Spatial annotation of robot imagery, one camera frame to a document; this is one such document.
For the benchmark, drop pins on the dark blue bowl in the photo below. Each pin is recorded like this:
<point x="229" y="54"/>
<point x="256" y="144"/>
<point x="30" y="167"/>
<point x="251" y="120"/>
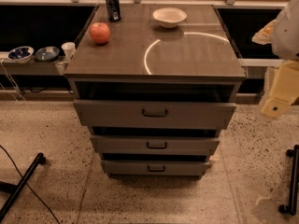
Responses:
<point x="47" y="54"/>

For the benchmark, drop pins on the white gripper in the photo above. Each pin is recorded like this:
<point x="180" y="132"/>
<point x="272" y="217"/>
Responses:
<point x="287" y="34"/>

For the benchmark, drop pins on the white bowl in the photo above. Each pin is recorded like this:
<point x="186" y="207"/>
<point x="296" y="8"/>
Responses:
<point x="169" y="17"/>

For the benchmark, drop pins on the grey drawer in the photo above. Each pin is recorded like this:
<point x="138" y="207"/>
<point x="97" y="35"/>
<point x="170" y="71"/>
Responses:
<point x="164" y="115"/>
<point x="116" y="144"/>
<point x="174" y="168"/>

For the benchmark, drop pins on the grey top drawer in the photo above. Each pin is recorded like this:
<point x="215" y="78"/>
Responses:
<point x="164" y="115"/>

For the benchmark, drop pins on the black stand leg left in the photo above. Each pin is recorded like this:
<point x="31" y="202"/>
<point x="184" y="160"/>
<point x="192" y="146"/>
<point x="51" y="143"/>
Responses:
<point x="14" y="190"/>

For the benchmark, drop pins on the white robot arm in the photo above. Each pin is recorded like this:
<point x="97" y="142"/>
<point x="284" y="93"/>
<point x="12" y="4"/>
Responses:
<point x="282" y="34"/>

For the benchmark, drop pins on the blue soda can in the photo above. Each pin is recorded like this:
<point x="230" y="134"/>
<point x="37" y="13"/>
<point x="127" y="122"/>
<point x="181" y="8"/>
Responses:
<point x="113" y="10"/>

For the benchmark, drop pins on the grey drawer cabinet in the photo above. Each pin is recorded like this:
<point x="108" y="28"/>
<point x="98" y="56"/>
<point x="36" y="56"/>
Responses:
<point x="142" y="61"/>

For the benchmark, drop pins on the blue patterned bowl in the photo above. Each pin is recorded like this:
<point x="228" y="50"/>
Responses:
<point x="21" y="54"/>

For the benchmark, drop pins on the grey bottom drawer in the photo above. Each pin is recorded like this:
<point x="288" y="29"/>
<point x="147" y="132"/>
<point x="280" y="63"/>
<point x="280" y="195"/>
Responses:
<point x="174" y="168"/>

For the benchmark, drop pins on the white paper cup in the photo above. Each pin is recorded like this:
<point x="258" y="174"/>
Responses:
<point x="69" y="49"/>

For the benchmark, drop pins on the red apple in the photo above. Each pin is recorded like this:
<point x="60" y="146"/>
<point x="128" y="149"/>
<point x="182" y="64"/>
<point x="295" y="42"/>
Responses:
<point x="100" y="33"/>

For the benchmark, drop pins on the grey side shelf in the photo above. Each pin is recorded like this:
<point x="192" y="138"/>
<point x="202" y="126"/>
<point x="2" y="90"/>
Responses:
<point x="34" y="67"/>

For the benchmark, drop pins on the black stand leg right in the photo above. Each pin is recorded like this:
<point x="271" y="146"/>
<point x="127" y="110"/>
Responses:
<point x="291" y="207"/>

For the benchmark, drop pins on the black stand leg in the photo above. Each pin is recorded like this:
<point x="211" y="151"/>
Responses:
<point x="291" y="207"/>
<point x="14" y="190"/>

